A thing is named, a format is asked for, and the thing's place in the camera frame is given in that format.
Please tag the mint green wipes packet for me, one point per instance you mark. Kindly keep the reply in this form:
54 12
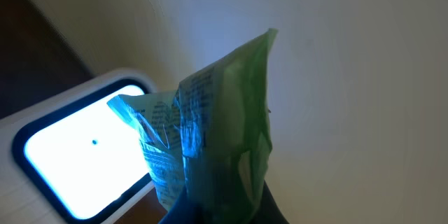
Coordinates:
211 135

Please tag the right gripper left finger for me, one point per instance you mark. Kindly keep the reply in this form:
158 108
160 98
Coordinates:
184 211

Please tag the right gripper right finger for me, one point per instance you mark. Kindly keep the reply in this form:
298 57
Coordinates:
268 212

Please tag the white barcode scanner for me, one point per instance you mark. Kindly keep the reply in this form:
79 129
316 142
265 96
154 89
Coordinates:
70 159

